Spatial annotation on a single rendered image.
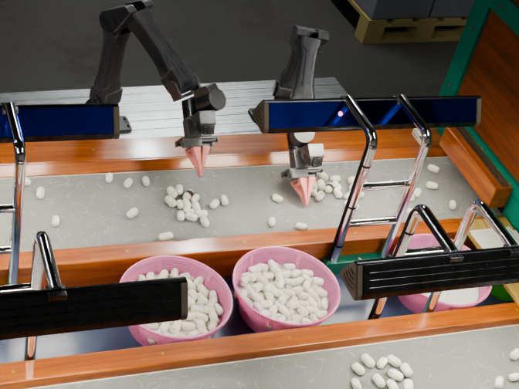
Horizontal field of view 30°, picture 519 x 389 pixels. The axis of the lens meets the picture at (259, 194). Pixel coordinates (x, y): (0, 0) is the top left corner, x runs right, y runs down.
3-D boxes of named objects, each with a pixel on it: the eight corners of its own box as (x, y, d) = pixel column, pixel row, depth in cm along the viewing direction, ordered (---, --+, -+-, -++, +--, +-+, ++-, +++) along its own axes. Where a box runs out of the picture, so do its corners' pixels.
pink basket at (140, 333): (102, 288, 233) (106, 259, 227) (207, 279, 243) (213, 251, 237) (127, 373, 214) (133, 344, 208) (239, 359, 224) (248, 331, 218)
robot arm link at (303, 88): (317, 123, 262) (330, 18, 269) (285, 117, 261) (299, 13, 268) (308, 135, 274) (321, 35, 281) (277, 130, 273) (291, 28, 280)
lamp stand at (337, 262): (296, 227, 266) (338, 92, 239) (361, 222, 274) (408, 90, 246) (323, 275, 253) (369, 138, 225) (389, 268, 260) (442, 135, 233)
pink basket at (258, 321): (204, 295, 238) (210, 268, 232) (283, 260, 254) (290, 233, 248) (273, 368, 224) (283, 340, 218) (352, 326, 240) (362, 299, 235)
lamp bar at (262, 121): (250, 115, 238) (256, 90, 233) (465, 109, 261) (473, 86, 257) (261, 134, 232) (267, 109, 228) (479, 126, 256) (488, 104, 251)
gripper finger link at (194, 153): (222, 173, 251) (218, 137, 252) (195, 174, 248) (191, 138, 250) (213, 177, 257) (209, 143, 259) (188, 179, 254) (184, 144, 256)
